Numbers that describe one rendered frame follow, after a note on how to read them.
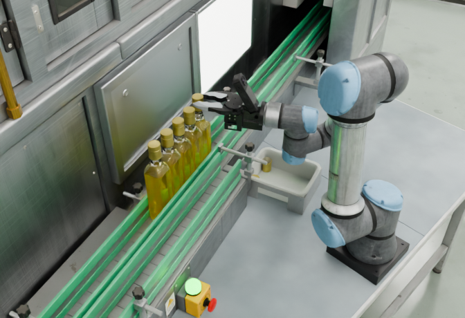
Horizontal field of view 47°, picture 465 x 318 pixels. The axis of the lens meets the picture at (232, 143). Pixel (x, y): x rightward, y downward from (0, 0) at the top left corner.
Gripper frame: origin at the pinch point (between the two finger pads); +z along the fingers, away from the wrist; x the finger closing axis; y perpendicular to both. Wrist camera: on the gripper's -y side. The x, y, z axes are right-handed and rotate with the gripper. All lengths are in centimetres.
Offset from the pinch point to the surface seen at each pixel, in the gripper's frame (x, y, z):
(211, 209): -20.6, 24.2, -8.7
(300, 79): 63, 30, -26
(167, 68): 7.0, -4.4, 11.4
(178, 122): -12.4, 0.0, 2.7
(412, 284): 21, 95, -84
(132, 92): -10.3, -6.7, 16.1
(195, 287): -43, 31, -10
